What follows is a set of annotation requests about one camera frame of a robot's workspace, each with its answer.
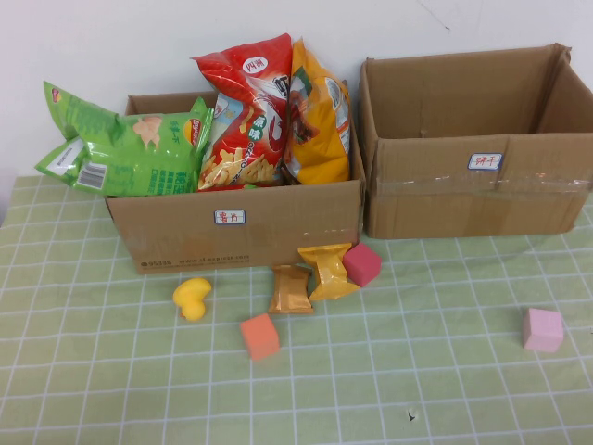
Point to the pink foam cube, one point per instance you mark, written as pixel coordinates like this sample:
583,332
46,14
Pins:
543,330

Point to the green checkered tablecloth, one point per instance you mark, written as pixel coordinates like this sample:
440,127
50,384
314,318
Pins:
417,371

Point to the magenta foam cube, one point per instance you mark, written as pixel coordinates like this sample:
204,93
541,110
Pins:
366,266

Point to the red shrimp stick bag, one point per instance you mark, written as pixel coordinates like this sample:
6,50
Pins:
250,92

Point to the taped plain cardboard box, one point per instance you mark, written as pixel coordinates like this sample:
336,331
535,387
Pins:
440,208

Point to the cardboard box printed 95338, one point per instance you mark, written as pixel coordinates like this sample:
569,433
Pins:
185,232

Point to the pale blue snack bag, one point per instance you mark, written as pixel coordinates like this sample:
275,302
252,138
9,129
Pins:
227,111

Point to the yellow rubber duck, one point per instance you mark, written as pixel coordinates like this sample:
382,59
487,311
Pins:
192,301

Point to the orange foam cube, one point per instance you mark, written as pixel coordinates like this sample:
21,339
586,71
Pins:
259,338

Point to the green Lay's chip bag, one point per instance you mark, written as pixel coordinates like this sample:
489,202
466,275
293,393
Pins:
148,157

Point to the yellow snack packet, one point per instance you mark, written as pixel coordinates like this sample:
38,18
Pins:
329,273

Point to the yellow chip bag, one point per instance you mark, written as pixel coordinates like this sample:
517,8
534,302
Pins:
319,153

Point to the green chip bag white label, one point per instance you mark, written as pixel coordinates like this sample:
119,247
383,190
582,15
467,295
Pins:
69,111

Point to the white label red handwriting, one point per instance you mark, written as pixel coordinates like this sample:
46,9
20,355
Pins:
484,162
230,217

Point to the gold snack packet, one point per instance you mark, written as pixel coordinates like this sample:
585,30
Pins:
289,292

